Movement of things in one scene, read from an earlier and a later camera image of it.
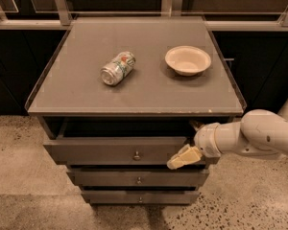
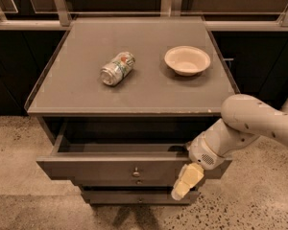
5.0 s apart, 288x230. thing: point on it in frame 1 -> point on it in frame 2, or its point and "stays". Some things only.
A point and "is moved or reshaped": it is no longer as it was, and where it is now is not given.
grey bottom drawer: x=140 y=196 stays
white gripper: x=206 y=139 -> x=202 y=153
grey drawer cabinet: x=121 y=95 stays
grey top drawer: x=118 y=140 is moved or reshaped
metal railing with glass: x=225 y=8 stays
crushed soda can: x=113 y=74 stays
